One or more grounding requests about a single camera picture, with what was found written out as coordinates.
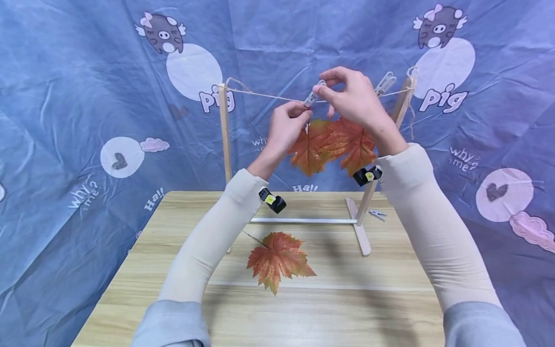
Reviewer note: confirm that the person's right hand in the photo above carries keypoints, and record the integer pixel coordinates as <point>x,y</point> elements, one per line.
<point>357,99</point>

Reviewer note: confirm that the person's left hand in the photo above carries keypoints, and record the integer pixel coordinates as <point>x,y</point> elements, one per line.
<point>282,124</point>

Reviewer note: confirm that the person's right fingers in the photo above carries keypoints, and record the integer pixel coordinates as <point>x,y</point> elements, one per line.
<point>331,111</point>

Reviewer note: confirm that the person's right index finger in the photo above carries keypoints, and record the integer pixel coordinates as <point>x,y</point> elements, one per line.
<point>336,73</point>

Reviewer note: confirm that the person's left thumb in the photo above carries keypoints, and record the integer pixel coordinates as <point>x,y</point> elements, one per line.
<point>305,117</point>

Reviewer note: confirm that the person's right thumb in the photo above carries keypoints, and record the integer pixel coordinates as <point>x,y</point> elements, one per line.
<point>326,93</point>

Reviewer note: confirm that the person's left index finger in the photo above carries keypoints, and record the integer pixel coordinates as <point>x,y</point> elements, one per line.
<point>295,107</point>

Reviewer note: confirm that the white clothespin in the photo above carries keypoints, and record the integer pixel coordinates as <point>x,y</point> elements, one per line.
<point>310,99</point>
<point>378,214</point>
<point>383,86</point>

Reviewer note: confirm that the orange maple leaf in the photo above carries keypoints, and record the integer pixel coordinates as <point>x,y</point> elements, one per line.
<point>355,144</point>
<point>279,255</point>
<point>308,149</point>

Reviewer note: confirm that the person's left forearm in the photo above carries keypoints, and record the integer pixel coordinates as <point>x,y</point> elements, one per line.
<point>212,246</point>

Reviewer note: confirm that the person's right forearm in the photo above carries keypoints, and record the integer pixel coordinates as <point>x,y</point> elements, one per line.
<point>442,231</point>

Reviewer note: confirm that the black wrist band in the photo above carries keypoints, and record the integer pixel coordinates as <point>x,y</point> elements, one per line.
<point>360,177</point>
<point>276,202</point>

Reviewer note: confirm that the wooden rack with white rod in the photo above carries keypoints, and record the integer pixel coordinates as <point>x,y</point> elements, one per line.
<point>225,130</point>

